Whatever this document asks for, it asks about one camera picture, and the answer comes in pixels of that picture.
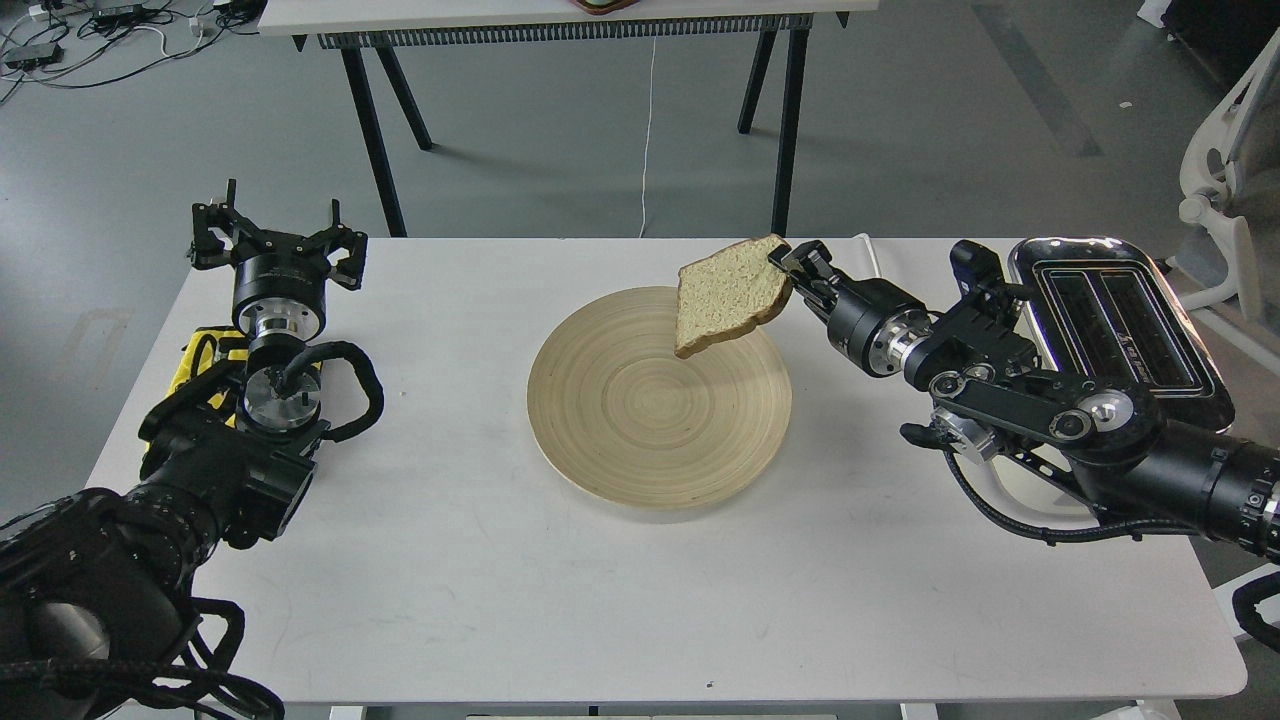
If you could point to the brown object on background table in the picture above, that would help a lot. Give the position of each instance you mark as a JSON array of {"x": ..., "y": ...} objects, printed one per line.
[{"x": 602, "y": 7}]

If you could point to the round wooden plate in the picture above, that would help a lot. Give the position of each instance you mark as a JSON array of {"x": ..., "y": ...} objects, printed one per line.
[{"x": 618, "y": 414}]

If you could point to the slice of bread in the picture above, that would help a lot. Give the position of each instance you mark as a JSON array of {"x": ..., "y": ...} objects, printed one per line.
[{"x": 729, "y": 294}]

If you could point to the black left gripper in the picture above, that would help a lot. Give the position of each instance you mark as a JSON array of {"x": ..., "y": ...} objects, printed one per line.
[{"x": 279, "y": 278}]

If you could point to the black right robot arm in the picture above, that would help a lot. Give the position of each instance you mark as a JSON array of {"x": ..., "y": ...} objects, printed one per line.
[{"x": 1102, "y": 440}]

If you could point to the white office chair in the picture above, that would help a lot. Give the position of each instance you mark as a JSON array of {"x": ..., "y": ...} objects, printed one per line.
[{"x": 1229, "y": 181}]

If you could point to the chrome two-slot toaster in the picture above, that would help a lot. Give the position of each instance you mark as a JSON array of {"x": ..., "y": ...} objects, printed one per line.
[{"x": 1100, "y": 306}]

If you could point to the white background table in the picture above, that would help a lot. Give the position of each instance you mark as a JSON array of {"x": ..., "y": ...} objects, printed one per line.
[{"x": 353, "y": 27}]

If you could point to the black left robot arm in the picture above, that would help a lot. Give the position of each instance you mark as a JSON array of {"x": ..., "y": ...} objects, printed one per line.
[{"x": 98, "y": 601}]

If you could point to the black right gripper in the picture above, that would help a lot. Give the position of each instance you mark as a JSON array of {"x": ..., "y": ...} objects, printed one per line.
[{"x": 873, "y": 323}]

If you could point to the yellow black object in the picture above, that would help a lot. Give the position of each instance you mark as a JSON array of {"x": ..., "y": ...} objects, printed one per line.
[{"x": 229, "y": 377}]

